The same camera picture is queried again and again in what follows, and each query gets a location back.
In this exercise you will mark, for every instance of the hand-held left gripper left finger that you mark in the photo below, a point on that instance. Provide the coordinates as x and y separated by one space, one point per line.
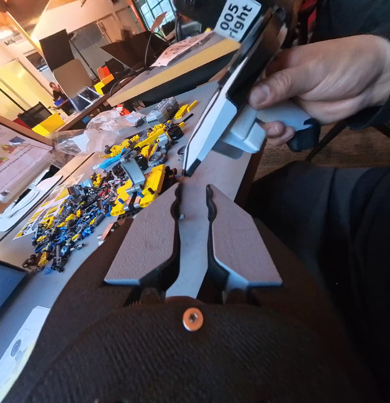
144 245

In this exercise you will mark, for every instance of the yellow black toy brick model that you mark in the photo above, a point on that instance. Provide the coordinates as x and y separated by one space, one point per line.
151 189

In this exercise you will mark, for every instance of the white flat tray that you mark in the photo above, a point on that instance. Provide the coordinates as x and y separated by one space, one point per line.
25 201

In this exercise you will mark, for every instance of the pile of small toy parts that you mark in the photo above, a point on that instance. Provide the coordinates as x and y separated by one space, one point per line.
75 214

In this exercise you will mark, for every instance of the dark tablet screen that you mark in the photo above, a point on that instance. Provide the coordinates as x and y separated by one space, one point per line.
6 283

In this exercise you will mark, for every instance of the yellow storage bin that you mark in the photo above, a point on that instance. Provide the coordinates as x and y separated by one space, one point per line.
48 124

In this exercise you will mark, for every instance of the yellow toy beams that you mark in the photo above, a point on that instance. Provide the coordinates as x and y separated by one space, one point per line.
184 110

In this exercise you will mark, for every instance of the white printed paper sheet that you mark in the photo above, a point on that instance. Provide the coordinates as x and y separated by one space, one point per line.
179 50

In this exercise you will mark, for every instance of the blue toy part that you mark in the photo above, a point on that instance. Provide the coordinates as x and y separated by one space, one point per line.
110 162

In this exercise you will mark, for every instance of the yellow edged board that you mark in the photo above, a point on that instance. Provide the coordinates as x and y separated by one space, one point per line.
169 78

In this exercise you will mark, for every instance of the grey toy motor block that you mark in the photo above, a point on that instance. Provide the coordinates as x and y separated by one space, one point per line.
162 110

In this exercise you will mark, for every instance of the grey desk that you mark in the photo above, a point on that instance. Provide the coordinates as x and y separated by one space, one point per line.
195 252

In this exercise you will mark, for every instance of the orange and yellow boxes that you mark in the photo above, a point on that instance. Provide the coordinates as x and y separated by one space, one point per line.
103 80

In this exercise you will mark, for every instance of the grey toy wheel rim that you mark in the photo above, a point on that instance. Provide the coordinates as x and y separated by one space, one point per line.
181 152

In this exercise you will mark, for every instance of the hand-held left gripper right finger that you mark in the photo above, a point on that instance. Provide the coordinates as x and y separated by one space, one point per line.
242 248

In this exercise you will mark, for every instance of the yellow grey toy wheel assembly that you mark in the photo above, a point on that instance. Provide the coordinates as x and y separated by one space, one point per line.
147 141

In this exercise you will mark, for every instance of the printed sign with brick picture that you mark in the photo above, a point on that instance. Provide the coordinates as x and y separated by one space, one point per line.
19 157

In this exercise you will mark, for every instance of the clear plastic bag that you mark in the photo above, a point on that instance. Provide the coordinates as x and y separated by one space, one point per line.
88 135

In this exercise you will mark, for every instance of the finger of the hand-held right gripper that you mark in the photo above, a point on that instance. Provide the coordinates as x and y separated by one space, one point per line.
210 132

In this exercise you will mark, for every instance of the printed instruction booklet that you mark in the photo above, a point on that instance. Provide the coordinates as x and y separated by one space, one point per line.
28 226

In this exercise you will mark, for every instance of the person's right hand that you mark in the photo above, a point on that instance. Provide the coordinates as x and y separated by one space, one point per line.
333 75

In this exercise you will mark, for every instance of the white picture card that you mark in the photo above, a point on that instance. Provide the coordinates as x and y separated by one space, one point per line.
15 349

